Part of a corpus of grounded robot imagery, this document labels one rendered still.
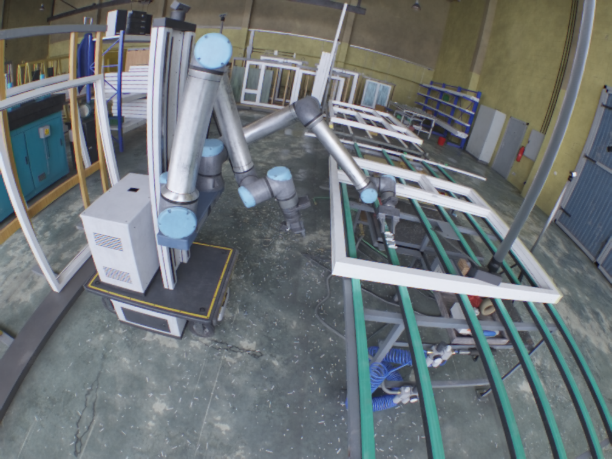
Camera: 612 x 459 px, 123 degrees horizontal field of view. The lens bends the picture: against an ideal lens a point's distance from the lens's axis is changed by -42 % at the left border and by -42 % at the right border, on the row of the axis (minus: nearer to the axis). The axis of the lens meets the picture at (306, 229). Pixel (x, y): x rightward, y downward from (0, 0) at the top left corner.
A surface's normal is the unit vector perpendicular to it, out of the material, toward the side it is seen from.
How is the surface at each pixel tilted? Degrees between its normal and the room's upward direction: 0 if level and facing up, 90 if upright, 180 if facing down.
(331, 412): 0
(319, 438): 0
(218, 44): 82
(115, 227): 90
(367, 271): 90
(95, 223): 90
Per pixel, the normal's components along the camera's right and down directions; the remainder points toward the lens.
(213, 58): 0.42, 0.45
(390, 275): -0.06, 0.54
